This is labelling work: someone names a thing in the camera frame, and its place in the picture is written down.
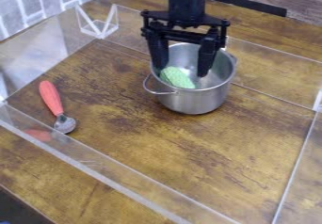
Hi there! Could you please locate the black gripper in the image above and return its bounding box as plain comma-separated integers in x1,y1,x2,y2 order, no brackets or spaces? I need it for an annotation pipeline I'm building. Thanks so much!
140,0,229,77

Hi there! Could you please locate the green knitted object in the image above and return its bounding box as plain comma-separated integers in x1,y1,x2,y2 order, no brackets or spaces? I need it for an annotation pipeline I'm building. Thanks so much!
160,66,195,88

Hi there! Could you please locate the silver metal pot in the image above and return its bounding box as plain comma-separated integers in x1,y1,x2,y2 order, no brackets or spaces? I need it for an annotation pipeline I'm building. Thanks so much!
143,42,236,115

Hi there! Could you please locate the black strip on wall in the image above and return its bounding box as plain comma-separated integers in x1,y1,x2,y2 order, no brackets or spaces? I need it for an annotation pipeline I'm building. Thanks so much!
219,0,287,17

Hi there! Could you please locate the clear acrylic corner bracket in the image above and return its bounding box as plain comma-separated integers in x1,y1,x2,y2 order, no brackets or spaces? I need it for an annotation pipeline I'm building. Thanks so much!
74,5,117,40

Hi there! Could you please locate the orange handled metal spoon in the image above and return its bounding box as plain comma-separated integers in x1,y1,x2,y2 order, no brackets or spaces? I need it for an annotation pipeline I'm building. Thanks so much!
38,81,76,134

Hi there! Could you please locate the clear acrylic enclosure wall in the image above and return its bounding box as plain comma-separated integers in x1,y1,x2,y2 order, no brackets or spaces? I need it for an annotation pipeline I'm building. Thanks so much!
0,103,239,224

